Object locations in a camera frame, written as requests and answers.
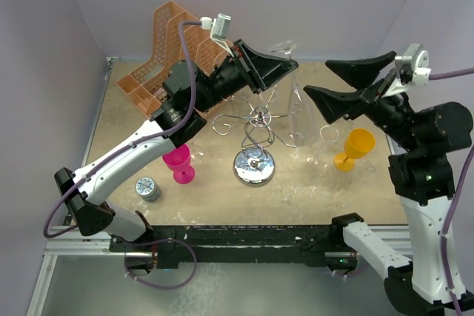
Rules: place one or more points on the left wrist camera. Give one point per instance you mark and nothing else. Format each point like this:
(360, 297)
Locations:
(218, 28)

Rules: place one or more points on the orange plastic file organizer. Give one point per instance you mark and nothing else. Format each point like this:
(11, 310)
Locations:
(143, 85)

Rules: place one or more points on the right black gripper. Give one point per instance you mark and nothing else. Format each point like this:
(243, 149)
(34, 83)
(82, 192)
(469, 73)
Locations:
(333, 103)

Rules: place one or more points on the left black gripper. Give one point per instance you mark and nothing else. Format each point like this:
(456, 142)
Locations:
(260, 71)

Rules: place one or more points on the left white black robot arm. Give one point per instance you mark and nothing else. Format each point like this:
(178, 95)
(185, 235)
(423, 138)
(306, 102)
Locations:
(190, 92)

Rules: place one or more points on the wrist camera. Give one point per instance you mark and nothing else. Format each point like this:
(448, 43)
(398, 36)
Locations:
(411, 70)
(218, 28)

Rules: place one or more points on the chrome wine glass rack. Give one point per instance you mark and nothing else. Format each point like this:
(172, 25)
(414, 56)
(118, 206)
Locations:
(254, 165)

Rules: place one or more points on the yellow plastic goblet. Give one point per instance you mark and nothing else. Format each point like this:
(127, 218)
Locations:
(358, 144)

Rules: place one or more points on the pink plastic goblet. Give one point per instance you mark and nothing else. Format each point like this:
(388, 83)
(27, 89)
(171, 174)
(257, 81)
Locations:
(179, 162)

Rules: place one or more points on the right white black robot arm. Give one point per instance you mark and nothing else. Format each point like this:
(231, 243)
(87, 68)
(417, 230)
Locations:
(428, 282)

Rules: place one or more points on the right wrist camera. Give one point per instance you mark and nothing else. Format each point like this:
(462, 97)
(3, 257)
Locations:
(411, 70)

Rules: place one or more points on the clear champagne flute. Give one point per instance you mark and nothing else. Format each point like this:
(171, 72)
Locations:
(295, 105)

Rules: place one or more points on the clear wine glass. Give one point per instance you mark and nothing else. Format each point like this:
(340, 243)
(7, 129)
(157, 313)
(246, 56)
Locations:
(196, 152)
(320, 152)

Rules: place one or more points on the black base frame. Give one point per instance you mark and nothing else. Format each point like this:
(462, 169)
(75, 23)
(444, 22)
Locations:
(310, 245)

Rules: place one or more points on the small round tin can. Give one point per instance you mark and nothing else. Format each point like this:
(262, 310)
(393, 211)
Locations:
(147, 189)

